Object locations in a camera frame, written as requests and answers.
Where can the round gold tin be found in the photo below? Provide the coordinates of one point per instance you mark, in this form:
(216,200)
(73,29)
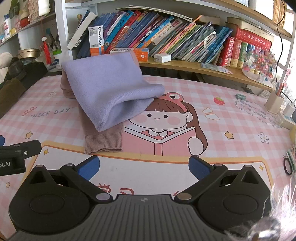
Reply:
(29,53)

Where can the purple and pink sweater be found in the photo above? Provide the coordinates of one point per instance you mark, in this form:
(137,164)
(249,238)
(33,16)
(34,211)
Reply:
(104,88)

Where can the brown cloth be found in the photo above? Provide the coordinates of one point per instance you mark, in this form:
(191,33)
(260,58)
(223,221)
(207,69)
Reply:
(10,95)

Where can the woven basket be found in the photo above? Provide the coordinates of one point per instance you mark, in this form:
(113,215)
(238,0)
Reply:
(279,10)

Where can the colourful bead flower ornament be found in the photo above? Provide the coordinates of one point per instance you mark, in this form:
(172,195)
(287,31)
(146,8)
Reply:
(259,62)

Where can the white power adapter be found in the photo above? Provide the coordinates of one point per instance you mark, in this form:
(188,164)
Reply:
(162,58)

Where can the white green cup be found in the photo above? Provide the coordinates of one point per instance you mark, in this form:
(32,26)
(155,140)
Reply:
(56,59)

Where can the cartoon wall sticker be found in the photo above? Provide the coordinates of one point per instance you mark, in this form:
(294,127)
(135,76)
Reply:
(288,76)

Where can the tall white orange box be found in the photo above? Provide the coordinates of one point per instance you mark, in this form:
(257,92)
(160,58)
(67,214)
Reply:
(96,40)

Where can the row of colourful books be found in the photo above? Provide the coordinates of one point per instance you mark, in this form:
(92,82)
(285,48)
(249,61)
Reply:
(161,34)

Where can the thick beige worn book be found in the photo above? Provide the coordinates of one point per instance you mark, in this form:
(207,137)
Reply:
(249,27)

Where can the wooden bookshelf with white frame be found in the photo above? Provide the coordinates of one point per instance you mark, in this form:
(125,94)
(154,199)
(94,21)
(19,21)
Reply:
(185,67)

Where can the wooden side shelf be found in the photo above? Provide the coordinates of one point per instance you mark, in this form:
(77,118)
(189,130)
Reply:
(34,22)

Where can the blue white pamphlet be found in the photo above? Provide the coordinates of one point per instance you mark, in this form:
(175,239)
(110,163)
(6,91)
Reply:
(216,68)

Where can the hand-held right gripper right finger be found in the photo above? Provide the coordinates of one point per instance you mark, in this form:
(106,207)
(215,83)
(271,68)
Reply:
(198,167)

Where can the stack of notebooks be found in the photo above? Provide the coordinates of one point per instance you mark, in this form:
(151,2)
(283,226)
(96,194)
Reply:
(291,155)

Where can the dark leather shoes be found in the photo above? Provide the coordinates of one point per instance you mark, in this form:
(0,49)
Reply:
(16,68)

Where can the beige pen holder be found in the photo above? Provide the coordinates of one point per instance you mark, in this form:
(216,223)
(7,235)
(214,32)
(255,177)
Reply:
(274,103)

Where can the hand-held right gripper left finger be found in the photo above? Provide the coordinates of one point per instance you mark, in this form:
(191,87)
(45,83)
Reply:
(89,167)

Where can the white power strip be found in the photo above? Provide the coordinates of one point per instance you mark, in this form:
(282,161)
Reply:
(285,121)

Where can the black box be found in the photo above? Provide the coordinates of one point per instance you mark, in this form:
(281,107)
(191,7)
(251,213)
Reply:
(34,74)

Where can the white charger plug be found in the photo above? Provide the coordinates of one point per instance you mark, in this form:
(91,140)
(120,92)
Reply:
(289,110)

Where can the pink checked cartoon desk mat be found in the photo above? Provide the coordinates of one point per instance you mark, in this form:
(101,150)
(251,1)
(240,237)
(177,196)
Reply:
(231,111)

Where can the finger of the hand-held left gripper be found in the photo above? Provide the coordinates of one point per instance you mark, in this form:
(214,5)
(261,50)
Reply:
(1,140)

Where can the long white orange box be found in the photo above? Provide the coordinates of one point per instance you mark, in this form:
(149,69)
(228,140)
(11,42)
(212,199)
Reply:
(129,54)

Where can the small teal eraser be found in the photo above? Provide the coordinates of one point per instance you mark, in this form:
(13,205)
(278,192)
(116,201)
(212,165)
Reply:
(240,95)

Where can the white bottle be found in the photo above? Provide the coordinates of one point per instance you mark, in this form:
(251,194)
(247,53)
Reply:
(7,26)

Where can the red tassel ornament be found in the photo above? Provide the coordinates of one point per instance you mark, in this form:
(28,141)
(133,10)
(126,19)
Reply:
(47,52)

